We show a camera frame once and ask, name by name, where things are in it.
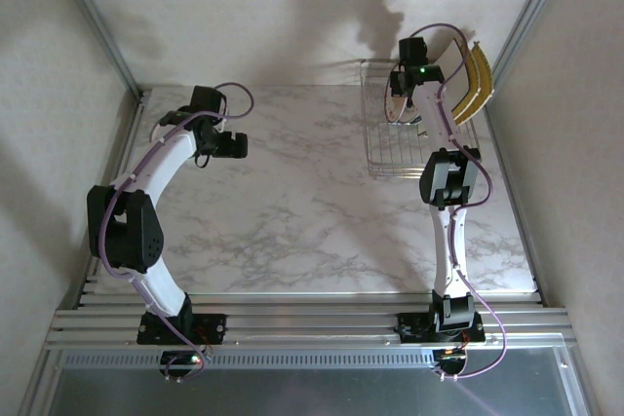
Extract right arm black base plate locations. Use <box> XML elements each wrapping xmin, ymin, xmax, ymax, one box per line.
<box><xmin>397</xmin><ymin>311</ymin><xmax>488</xmax><ymax>344</ymax></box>

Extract grey slotted metal panel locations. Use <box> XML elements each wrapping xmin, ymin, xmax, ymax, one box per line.
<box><xmin>19</xmin><ymin>347</ymin><xmax>599</xmax><ymax>416</ymax></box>

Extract yellow square plate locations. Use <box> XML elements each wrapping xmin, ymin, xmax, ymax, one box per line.
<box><xmin>460</xmin><ymin>39</ymin><xmax>495</xmax><ymax>126</ymax></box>
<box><xmin>451</xmin><ymin>43</ymin><xmax>482</xmax><ymax>120</ymax></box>

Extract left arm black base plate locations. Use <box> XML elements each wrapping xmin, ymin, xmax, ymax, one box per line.
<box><xmin>136</xmin><ymin>313</ymin><xmax>228</xmax><ymax>345</ymax></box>

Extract white wire dish rack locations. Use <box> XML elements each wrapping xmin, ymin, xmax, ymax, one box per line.
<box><xmin>359</xmin><ymin>58</ymin><xmax>482</xmax><ymax>179</ymax></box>

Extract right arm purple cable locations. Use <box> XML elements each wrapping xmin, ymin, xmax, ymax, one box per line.
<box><xmin>409</xmin><ymin>21</ymin><xmax>508</xmax><ymax>382</ymax></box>

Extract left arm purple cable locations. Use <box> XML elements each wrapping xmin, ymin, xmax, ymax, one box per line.
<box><xmin>97</xmin><ymin>82</ymin><xmax>257</xmax><ymax>383</ymax></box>

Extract white square plate black rim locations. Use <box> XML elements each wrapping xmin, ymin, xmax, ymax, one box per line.
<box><xmin>416</xmin><ymin>38</ymin><xmax>470</xmax><ymax>140</ymax></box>

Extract aluminium mounting rails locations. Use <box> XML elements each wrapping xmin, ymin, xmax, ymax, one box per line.
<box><xmin>46</xmin><ymin>291</ymin><xmax>574</xmax><ymax>352</ymax></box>

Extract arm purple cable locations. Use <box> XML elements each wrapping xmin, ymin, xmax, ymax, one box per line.
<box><xmin>409</xmin><ymin>21</ymin><xmax>508</xmax><ymax>382</ymax></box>
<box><xmin>97</xmin><ymin>82</ymin><xmax>257</xmax><ymax>383</ymax></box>

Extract small controller board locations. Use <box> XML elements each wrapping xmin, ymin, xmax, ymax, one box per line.
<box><xmin>159</xmin><ymin>350</ymin><xmax>215</xmax><ymax>383</ymax></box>
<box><xmin>433</xmin><ymin>346</ymin><xmax>470</xmax><ymax>381</ymax></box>

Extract aluminium side rail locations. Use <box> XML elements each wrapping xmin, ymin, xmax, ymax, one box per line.
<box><xmin>72</xmin><ymin>89</ymin><xmax>152</xmax><ymax>310</ymax></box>

